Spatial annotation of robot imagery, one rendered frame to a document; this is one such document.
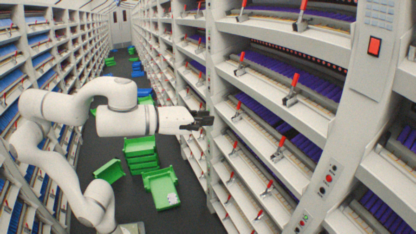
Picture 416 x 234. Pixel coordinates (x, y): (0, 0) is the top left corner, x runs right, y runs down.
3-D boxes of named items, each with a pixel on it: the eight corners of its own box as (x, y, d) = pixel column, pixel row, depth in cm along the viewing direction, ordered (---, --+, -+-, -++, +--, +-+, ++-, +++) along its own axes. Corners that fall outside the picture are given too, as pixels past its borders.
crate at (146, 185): (146, 193, 160) (144, 187, 156) (142, 177, 176) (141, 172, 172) (178, 185, 170) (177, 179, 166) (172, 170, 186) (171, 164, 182)
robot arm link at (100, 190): (92, 231, 73) (72, 202, 61) (103, 203, 89) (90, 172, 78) (113, 237, 73) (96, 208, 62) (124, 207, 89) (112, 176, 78)
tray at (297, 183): (301, 202, 51) (303, 188, 45) (216, 112, 99) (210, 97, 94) (344, 165, 54) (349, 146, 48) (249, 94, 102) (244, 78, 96)
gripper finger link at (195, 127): (169, 124, 54) (181, 118, 59) (191, 134, 51) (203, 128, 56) (169, 120, 54) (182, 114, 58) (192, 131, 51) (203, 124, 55)
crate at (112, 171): (99, 188, 160) (103, 192, 156) (91, 173, 149) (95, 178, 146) (121, 171, 182) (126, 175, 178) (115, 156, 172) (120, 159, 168)
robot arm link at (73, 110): (55, 66, 47) (142, 76, 49) (59, 112, 54) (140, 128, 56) (35, 74, 39) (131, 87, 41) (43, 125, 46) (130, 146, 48)
